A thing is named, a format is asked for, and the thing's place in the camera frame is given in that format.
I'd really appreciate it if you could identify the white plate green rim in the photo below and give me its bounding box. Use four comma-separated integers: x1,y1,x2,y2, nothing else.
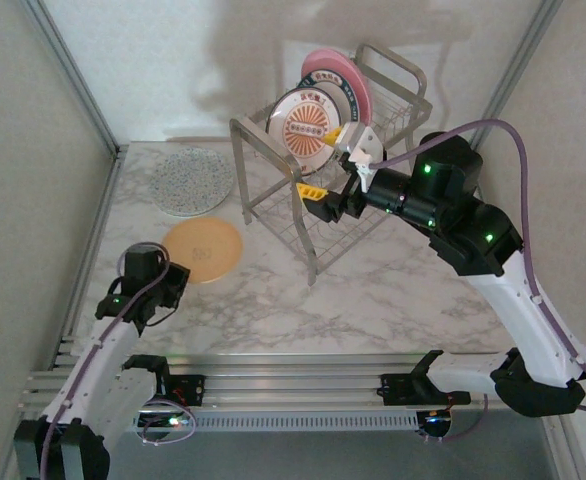
295,69,363,127

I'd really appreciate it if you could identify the pink plate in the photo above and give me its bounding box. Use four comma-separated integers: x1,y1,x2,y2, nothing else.
300,48,375,127

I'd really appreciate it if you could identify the metal wire dish rack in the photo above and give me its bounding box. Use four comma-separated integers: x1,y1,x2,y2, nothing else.
228,43,435,287

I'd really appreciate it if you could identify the blue speckled plate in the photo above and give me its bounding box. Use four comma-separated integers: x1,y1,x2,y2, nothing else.
149,147,235,218

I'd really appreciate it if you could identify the white plate orange sunburst print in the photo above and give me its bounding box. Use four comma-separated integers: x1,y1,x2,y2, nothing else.
265,87,347,177

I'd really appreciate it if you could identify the controller board with green light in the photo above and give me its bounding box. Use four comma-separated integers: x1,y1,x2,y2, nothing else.
136,410,194,446
419,408,455,444

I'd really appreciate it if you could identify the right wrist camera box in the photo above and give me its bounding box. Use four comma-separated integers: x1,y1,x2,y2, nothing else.
333,121,383,194

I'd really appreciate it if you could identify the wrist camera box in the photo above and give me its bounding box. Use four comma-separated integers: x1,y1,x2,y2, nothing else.
121,243,162,284
333,121,383,194

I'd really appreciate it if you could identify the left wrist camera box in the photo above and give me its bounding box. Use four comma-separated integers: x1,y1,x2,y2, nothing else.
121,243,162,284

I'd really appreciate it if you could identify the aluminium table side rail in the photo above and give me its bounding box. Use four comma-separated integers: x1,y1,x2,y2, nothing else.
52,149,125,369

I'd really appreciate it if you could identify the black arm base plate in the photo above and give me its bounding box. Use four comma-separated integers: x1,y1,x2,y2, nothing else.
147,373,207,407
380,372,473,407

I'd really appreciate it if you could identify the aluminium frame post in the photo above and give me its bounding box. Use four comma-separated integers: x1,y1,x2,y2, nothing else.
21,0,127,159
465,0,564,159

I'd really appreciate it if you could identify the aluminium mounting rail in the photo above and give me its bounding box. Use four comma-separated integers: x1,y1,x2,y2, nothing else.
20,352,567,414

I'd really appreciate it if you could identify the grey slotted cable duct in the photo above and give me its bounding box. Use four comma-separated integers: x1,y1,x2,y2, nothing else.
132,412,420,432

